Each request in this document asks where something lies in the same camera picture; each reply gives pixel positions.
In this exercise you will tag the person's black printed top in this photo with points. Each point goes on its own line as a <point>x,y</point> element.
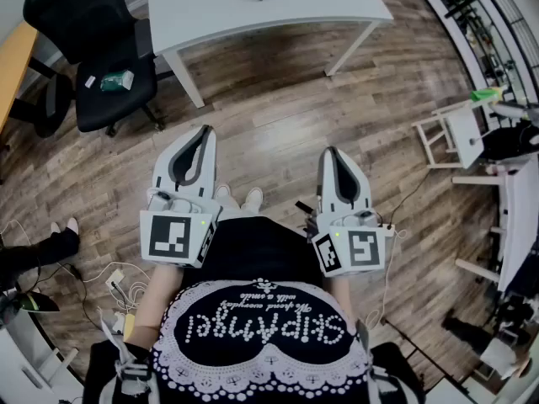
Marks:
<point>261,251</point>

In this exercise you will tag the person's right forearm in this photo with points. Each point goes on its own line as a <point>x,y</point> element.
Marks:
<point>340,293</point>

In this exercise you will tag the tan wooden desk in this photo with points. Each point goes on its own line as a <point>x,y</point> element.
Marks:
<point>14,65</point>

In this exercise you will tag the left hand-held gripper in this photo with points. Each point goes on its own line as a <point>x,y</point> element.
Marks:
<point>168,238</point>

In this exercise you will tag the person's white trousers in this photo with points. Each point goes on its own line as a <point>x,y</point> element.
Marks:
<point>229,206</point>

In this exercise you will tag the white step stool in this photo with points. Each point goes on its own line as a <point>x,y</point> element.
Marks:
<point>463,137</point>

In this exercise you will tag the green packet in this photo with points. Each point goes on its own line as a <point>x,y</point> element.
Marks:
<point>115,80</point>

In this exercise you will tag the person's white shoe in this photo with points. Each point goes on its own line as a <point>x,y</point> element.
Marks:
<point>222,191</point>
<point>254,196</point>

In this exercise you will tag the black metal rack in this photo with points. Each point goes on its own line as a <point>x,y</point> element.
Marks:
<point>484,23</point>

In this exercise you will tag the green cloth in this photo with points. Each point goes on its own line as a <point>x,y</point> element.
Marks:
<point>484,95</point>

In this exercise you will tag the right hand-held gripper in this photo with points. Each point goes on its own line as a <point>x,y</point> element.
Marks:
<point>362,248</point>

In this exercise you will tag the white table leg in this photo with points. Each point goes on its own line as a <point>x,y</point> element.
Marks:
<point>349,49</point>
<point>185,78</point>

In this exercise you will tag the black office chair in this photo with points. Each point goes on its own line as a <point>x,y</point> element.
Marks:
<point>92,23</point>

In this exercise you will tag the person's left forearm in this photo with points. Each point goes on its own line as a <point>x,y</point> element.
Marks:
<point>158,301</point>

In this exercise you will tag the black and green device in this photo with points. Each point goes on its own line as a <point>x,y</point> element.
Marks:
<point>35,303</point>

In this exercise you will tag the small white card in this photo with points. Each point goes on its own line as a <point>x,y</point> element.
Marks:
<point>89,81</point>

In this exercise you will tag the white power strip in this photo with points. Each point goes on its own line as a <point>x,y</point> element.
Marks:
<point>114,278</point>

